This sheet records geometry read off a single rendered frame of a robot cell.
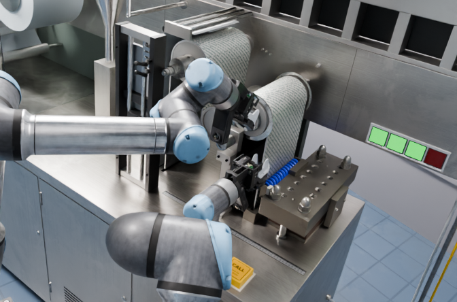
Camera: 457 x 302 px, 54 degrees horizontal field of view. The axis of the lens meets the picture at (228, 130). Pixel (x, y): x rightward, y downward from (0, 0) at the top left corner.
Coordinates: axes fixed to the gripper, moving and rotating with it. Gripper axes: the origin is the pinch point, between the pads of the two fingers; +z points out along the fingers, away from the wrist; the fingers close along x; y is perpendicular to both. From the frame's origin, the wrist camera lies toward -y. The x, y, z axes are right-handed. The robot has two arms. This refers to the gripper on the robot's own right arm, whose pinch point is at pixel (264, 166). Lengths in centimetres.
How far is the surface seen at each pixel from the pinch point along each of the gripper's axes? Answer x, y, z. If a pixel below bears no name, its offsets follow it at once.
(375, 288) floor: -35, -109, 94
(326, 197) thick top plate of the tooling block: -18.9, -6.1, 7.9
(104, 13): 77, 28, 5
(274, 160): -0.3, -0.5, 5.9
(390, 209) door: -20, -106, 164
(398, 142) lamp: -30.3, 9.9, 29.4
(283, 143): -0.3, 3.9, 10.5
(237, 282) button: -12.5, -17.0, -29.5
